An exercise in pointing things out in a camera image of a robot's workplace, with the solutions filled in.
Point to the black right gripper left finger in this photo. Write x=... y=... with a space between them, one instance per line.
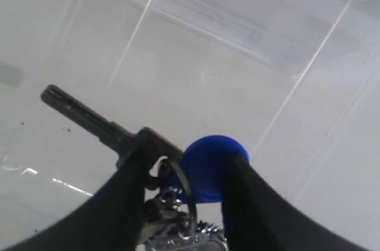
x=112 y=219

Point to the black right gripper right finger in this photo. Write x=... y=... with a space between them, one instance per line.
x=256 y=217

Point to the keys with blue fob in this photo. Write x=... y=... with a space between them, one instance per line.
x=184 y=178

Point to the clear drawer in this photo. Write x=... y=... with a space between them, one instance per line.
x=296 y=82

